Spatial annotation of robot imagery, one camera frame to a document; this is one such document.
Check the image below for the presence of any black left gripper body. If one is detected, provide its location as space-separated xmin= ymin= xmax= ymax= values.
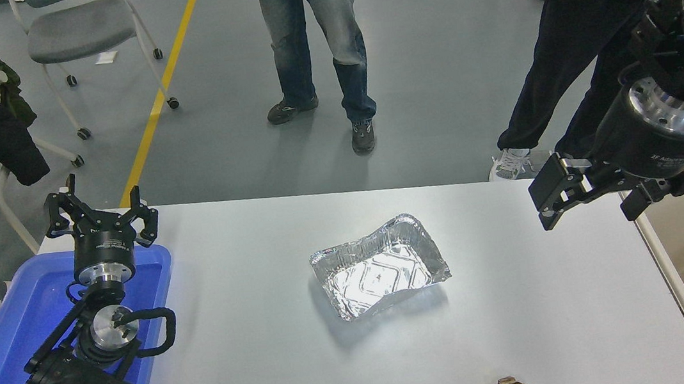
xmin=67 ymin=206 xmax=139 ymax=271

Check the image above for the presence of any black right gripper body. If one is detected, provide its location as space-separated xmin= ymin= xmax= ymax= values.
xmin=582 ymin=79 xmax=684 ymax=190

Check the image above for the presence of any silver foil plate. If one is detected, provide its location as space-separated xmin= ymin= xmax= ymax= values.
xmin=305 ymin=209 xmax=456 ymax=326

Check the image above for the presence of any dark draped jacket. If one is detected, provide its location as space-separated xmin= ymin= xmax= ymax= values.
xmin=0 ymin=29 xmax=52 ymax=189

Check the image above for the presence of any blue plastic tray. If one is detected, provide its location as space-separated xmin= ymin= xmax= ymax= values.
xmin=0 ymin=239 xmax=186 ymax=384

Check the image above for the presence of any standing person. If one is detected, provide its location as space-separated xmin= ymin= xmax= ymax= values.
xmin=246 ymin=0 xmax=382 ymax=166
xmin=468 ymin=0 xmax=684 ymax=186

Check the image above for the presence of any grey wheeled chair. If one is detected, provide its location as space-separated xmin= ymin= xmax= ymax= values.
xmin=8 ymin=0 xmax=183 ymax=148

